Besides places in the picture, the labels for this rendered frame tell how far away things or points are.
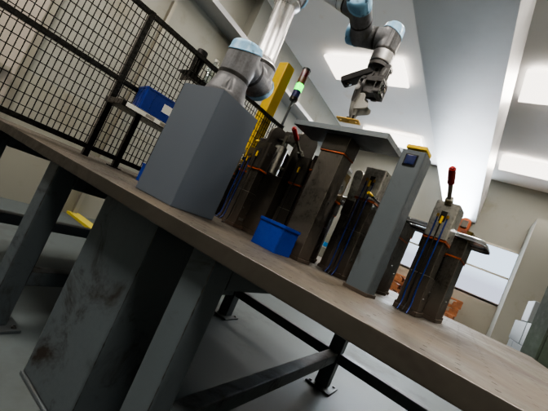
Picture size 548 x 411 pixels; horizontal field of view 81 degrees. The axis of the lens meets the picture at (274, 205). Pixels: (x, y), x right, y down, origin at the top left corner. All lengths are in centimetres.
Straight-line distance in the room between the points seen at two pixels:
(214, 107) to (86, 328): 76
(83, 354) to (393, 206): 98
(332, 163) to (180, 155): 50
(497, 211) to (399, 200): 704
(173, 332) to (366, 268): 53
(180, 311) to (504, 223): 749
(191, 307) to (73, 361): 50
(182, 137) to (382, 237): 69
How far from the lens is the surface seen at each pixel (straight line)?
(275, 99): 272
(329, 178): 109
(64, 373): 123
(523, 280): 695
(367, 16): 124
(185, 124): 113
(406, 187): 99
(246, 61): 121
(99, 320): 111
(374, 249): 97
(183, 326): 80
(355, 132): 109
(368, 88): 121
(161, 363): 85
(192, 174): 105
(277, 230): 99
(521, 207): 806
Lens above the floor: 78
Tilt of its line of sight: 3 degrees up
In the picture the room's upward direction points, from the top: 24 degrees clockwise
